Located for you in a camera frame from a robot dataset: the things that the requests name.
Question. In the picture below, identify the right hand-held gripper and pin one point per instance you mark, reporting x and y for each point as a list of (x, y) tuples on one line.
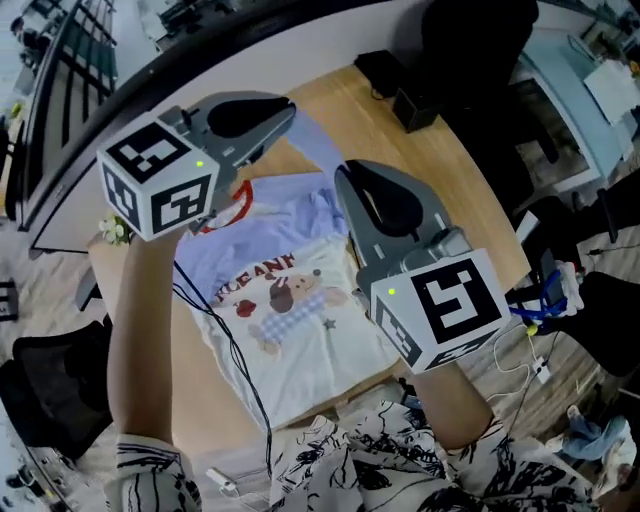
[(450, 310)]

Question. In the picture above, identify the person's right forearm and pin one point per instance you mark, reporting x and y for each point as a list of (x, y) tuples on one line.
[(450, 410)]

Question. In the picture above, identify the black metal railing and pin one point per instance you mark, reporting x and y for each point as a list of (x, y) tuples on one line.
[(82, 75)]

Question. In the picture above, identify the white power strip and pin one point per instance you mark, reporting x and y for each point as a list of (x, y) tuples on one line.
[(541, 372)]

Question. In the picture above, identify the black pouch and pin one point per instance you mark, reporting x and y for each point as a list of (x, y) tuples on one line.
[(377, 70)]

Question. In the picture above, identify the light blue glass desk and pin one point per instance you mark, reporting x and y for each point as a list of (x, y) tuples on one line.
[(565, 100)]

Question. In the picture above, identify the black mesh office chair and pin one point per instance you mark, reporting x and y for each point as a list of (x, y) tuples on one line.
[(50, 380)]

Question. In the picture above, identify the white and blue raglan shirt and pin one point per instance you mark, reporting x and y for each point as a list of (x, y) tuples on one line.
[(300, 360)]

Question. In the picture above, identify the black high-back office chair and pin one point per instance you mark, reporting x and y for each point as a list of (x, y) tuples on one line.
[(475, 60)]

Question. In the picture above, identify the white cloth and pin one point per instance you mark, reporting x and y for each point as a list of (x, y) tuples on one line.
[(570, 285)]

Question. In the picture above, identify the white desk partition black trim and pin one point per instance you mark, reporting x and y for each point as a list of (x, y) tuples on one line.
[(300, 55)]

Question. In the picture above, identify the potted white flower plant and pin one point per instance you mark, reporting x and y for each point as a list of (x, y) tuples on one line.
[(115, 231)]

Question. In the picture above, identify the black white patterned clothing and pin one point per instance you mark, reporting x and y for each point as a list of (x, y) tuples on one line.
[(375, 475)]

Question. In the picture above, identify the person's left forearm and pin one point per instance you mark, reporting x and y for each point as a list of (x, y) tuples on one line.
[(145, 350)]

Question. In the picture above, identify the white box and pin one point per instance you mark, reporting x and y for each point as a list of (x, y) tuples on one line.
[(612, 90)]

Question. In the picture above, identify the black bag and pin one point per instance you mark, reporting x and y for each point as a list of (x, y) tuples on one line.
[(610, 320)]

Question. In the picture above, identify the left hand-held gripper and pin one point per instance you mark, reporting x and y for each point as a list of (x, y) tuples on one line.
[(165, 200)]

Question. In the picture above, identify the yellow green ball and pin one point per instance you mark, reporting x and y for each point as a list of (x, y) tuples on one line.
[(532, 329)]

